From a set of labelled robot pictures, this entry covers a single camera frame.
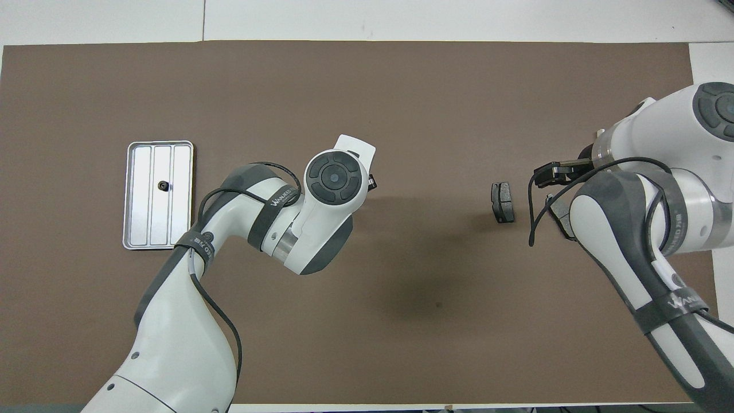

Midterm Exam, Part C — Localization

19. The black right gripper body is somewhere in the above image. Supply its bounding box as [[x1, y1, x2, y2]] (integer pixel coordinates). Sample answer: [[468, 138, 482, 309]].
[[534, 160, 595, 188]]

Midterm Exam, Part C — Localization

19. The silver metal tray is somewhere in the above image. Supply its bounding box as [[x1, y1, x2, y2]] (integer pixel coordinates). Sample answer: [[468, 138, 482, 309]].
[[122, 141, 194, 251]]

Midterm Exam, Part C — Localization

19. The dark grey rectangular brake pad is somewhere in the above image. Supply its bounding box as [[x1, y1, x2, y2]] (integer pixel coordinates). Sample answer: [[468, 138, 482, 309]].
[[491, 182, 516, 224]]

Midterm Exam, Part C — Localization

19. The brown table mat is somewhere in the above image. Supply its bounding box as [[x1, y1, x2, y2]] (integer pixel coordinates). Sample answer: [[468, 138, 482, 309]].
[[0, 40, 717, 405]]

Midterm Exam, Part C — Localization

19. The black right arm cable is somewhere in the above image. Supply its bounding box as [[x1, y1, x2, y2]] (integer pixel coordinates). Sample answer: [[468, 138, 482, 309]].
[[528, 157, 673, 247]]

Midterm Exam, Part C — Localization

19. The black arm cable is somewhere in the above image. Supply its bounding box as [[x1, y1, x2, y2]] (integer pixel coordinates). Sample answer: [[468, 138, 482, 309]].
[[528, 157, 673, 247], [189, 162, 302, 413]]

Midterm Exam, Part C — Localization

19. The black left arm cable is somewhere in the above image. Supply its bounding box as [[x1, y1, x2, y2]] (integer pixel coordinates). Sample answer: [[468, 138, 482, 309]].
[[189, 162, 302, 413]]

